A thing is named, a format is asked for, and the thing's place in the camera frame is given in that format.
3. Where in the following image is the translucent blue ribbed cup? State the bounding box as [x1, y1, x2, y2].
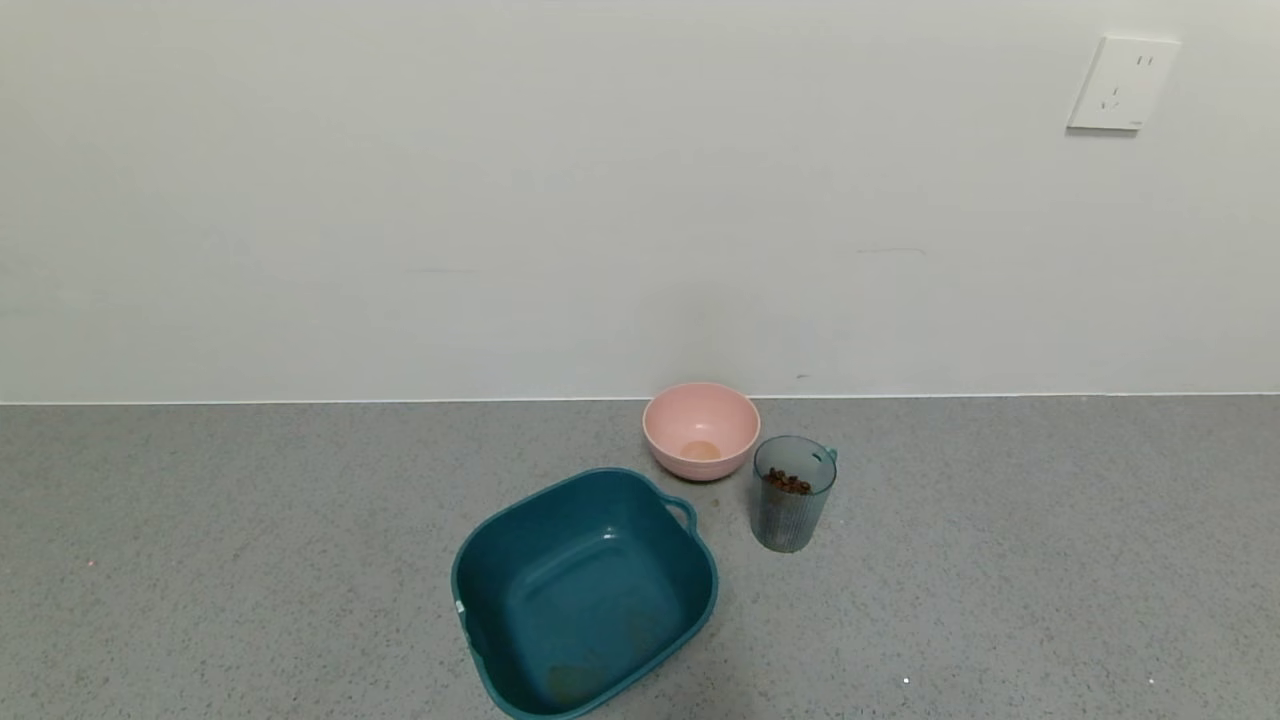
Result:
[752, 435, 839, 554]

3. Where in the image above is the pink plastic bowl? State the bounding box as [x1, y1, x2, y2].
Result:
[642, 382, 761, 482]

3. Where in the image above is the teal plastic basin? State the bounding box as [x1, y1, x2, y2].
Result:
[450, 467, 720, 720]

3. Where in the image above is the white wall socket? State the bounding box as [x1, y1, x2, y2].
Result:
[1067, 36, 1182, 133]

